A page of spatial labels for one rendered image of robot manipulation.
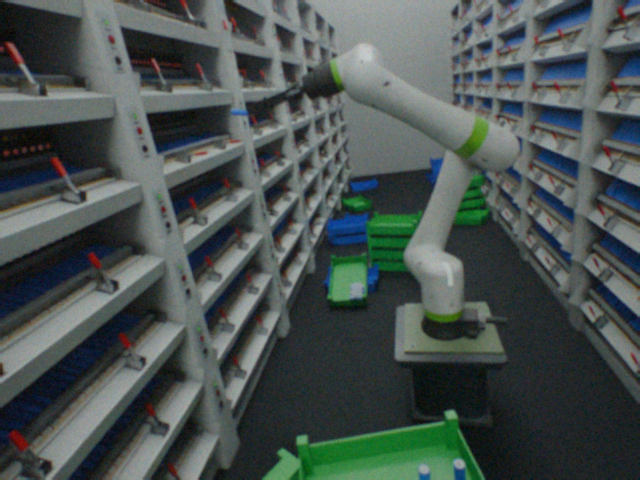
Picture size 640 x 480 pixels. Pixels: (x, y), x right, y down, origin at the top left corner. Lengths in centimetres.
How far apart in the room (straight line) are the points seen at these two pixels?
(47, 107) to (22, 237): 24
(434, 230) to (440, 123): 40
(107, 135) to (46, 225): 31
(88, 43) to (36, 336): 61
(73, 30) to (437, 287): 112
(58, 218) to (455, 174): 107
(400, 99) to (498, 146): 30
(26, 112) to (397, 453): 91
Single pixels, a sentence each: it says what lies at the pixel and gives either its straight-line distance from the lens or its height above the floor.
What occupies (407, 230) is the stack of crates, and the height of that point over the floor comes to 27.
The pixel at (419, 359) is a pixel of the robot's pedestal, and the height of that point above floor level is 28.
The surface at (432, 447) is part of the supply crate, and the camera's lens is 89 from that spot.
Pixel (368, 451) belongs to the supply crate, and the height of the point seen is 42.
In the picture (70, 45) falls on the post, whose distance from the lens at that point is 109.
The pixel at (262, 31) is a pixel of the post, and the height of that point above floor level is 143.
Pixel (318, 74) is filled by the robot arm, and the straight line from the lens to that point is 120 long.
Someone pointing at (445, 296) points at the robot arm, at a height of 44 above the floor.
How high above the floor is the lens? 107
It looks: 19 degrees down
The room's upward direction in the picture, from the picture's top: 9 degrees counter-clockwise
